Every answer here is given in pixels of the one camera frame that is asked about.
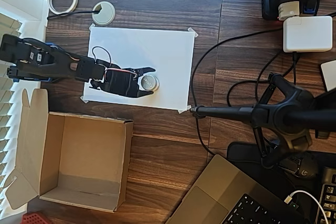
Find small jar with metal lid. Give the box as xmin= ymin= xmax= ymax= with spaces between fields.
xmin=138 ymin=74 xmax=160 ymax=92

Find open cardboard box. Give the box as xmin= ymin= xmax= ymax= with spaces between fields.
xmin=4 ymin=87 xmax=135 ymax=213

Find white paper sheet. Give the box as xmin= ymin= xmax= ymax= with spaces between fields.
xmin=82 ymin=26 xmax=195 ymax=111

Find black mouse pad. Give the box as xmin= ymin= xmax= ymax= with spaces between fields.
xmin=226 ymin=141 xmax=327 ymax=199

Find vertical window blinds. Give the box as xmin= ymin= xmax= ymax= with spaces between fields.
xmin=0 ymin=11 xmax=24 ymax=221

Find grey laptop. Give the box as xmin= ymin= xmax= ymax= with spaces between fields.
xmin=164 ymin=154 xmax=313 ymax=224

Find black tripod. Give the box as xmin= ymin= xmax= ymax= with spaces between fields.
xmin=188 ymin=73 xmax=336 ymax=170

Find small white plug charger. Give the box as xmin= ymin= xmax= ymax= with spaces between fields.
xmin=277 ymin=0 xmax=301 ymax=22

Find red perforated base block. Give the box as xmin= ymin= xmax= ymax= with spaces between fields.
xmin=20 ymin=211 xmax=51 ymax=224

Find white square power adapter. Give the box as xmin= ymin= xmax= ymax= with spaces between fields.
xmin=282 ymin=15 xmax=334 ymax=54

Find black computer mouse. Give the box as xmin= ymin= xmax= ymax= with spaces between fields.
xmin=288 ymin=151 xmax=320 ymax=180

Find silver flat device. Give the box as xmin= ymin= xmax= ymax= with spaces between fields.
xmin=320 ymin=60 xmax=336 ymax=92

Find black keyboard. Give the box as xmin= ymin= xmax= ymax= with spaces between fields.
xmin=317 ymin=166 xmax=336 ymax=224

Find thin black wire loop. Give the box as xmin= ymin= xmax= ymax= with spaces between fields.
xmin=91 ymin=46 xmax=111 ymax=65

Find long black cable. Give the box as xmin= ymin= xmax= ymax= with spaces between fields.
xmin=189 ymin=30 xmax=285 ymax=157

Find round desk cable grommet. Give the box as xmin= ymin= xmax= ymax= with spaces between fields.
xmin=91 ymin=1 xmax=116 ymax=26

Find black cable through grommet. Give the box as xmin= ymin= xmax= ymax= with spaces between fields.
xmin=47 ymin=8 xmax=102 ymax=20

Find looped black adapter cable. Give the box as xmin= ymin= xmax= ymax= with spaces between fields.
xmin=226 ymin=50 xmax=299 ymax=110

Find white charging cable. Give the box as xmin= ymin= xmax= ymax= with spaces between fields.
xmin=285 ymin=189 xmax=330 ymax=224

